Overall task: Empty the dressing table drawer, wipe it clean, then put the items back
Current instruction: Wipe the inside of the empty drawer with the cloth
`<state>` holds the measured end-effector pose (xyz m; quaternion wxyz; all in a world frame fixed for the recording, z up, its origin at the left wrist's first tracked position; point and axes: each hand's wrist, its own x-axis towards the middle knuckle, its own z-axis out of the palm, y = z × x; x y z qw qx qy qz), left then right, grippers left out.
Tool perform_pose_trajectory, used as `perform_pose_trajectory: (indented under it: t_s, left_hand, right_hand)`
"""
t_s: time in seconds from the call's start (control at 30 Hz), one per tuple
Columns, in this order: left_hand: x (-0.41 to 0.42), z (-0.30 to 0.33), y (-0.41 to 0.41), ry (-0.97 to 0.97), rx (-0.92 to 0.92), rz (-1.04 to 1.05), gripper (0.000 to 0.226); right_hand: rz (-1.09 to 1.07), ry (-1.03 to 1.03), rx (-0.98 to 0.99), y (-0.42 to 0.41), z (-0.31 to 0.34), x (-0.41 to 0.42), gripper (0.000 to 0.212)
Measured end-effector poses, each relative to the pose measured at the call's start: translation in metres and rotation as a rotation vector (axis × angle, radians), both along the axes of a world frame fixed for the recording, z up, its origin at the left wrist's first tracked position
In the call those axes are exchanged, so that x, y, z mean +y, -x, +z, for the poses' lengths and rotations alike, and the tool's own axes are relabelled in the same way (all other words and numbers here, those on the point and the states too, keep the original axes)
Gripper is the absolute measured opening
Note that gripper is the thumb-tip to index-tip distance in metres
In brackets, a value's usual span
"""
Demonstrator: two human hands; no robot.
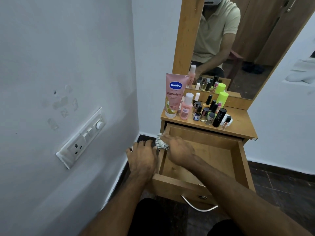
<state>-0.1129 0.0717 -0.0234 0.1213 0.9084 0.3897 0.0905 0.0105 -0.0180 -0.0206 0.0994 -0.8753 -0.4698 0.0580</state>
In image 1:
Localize person's left hand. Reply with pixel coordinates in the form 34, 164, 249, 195
126, 140, 159, 182

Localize person's right hand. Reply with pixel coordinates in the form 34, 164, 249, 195
159, 133, 198, 170

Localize striped green white cloth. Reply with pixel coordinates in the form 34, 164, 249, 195
155, 133, 170, 152

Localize wooden drawer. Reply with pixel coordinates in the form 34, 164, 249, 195
151, 123, 256, 210

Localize blue label nail polish bottle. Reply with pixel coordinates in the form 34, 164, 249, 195
193, 105, 203, 122

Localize pink bottle white cap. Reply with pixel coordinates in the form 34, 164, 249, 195
180, 92, 194, 120

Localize dark cap gold nail polish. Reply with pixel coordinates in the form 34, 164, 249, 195
199, 107, 210, 122

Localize black lipstick tube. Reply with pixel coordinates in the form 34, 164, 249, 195
212, 108, 227, 128

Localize small brown bottle black cap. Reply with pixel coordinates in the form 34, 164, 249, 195
221, 116, 232, 130

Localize pink lotion tube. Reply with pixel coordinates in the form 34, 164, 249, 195
164, 73, 190, 119

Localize round white jar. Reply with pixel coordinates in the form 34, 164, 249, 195
220, 113, 233, 128

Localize neon green tube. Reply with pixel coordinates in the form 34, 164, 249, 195
216, 91, 229, 108

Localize person's left forearm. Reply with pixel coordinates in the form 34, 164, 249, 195
78, 174, 154, 236

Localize person's right forearm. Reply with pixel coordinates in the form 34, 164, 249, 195
189, 156, 313, 236

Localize person's legs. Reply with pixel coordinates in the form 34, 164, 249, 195
128, 198, 237, 236

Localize wooden dressing table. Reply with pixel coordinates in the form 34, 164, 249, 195
160, 0, 315, 145

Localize dressing table mirror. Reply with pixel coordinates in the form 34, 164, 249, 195
191, 0, 315, 101

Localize white object on sill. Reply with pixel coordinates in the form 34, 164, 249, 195
285, 71, 315, 84

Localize white framed window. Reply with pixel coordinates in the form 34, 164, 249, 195
291, 50, 315, 71

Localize white wall switch board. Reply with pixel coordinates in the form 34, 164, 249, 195
55, 107, 107, 170

